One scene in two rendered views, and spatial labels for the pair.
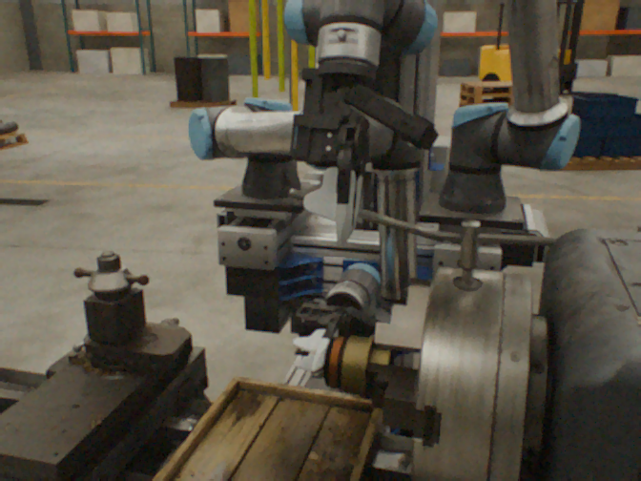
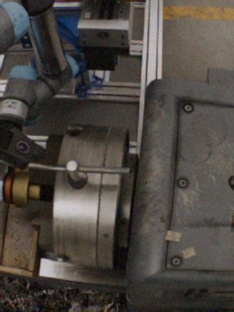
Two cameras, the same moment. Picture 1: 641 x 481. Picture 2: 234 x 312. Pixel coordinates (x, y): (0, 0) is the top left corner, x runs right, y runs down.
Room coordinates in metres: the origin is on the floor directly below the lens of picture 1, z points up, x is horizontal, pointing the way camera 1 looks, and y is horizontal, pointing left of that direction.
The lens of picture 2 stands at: (0.36, -0.23, 2.16)
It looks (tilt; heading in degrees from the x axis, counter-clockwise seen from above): 67 degrees down; 354
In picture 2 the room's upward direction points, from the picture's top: 4 degrees counter-clockwise
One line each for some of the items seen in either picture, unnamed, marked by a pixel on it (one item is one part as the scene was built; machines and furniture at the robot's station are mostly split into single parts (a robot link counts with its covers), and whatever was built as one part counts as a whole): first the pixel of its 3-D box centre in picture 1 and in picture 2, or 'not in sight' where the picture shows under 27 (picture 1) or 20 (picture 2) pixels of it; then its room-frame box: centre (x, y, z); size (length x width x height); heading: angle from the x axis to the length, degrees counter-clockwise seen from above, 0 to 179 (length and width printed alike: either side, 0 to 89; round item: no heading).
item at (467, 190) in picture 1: (473, 183); not in sight; (1.37, -0.35, 1.21); 0.15 x 0.15 x 0.10
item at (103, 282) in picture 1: (111, 276); not in sight; (0.99, 0.37, 1.13); 0.08 x 0.08 x 0.03
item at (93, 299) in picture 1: (115, 311); not in sight; (0.99, 0.37, 1.07); 0.07 x 0.07 x 0.10; 74
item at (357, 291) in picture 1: (345, 303); (11, 114); (0.98, -0.04, 1.08); 0.08 x 0.05 x 0.08; 73
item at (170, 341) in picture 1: (132, 348); not in sight; (0.98, 0.35, 0.99); 0.20 x 0.10 x 0.05; 74
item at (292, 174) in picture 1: (271, 172); not in sight; (1.49, 0.13, 1.21); 0.15 x 0.15 x 0.10
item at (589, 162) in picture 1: (597, 131); not in sight; (7.33, -3.29, 0.39); 1.20 x 0.80 x 0.79; 92
